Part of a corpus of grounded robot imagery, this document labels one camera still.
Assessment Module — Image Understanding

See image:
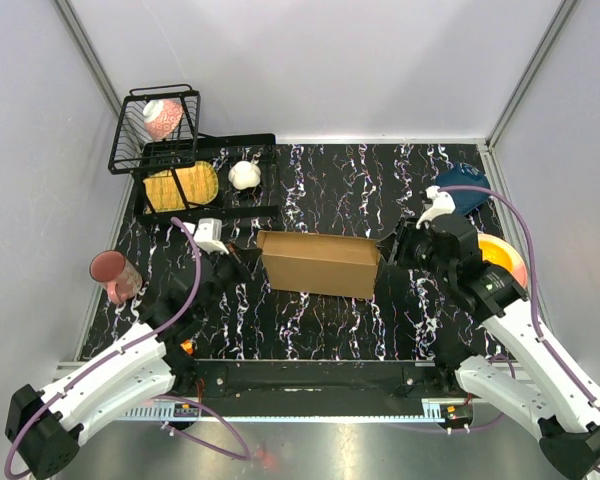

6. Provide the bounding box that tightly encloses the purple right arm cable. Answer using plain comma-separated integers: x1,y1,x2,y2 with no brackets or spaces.
394,184,600,480

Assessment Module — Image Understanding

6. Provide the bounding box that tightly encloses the brown cardboard box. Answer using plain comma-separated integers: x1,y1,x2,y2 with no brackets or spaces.
257,231,380,300

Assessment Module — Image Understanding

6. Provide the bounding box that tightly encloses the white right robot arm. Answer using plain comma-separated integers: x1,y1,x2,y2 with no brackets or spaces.
377,214,600,479

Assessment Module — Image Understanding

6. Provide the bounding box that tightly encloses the black wire dish rack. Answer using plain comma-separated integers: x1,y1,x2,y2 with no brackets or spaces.
108,84,280,225

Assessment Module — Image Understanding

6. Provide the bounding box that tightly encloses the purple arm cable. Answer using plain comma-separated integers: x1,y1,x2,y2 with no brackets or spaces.
394,184,600,480
3,216,254,478

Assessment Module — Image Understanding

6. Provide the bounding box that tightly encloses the yellow woven plate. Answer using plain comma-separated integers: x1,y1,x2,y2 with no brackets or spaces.
143,161,219,212

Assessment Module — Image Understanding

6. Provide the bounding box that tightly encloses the dark blue bowl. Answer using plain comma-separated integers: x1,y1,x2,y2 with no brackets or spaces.
434,162,491,216

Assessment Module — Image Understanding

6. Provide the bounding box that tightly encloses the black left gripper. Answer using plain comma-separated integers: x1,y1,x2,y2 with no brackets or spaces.
197,239,262,317

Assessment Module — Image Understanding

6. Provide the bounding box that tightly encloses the pink mug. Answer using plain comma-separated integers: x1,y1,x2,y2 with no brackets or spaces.
89,250,143,305

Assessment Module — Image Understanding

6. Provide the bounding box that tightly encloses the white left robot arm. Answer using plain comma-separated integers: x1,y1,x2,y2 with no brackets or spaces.
4,244,252,479

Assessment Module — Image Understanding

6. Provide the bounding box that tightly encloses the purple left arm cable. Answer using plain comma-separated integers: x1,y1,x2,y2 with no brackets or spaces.
3,216,254,478

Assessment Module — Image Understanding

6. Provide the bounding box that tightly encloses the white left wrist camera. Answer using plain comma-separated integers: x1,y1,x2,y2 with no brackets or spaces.
183,218,229,255

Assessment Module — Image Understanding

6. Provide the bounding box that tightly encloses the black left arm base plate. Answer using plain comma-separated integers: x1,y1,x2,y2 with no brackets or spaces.
173,359,411,399

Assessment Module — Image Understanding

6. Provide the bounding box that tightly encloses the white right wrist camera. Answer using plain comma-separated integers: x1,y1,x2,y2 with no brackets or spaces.
416,185,455,229

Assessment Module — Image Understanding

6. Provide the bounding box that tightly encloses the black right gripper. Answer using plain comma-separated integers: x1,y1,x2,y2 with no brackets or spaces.
374,214,456,283

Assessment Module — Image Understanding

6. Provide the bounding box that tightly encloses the pink plate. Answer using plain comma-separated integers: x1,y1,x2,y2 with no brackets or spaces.
478,233,528,288

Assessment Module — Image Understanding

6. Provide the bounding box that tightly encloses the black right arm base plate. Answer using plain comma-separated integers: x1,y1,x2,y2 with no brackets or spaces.
394,362,475,402

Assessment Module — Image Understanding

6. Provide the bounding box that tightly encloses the pink patterned bowl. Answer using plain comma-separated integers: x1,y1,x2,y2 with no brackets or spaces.
142,99,183,141

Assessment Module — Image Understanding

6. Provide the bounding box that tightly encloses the orange bowl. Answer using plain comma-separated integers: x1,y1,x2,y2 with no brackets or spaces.
478,236,514,273

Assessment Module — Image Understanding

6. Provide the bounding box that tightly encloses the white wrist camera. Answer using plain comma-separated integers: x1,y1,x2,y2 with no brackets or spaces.
416,185,455,229
183,218,229,255

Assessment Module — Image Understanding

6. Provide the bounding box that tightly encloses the orange striped toy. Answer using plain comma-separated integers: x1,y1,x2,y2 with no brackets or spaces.
180,340,195,356

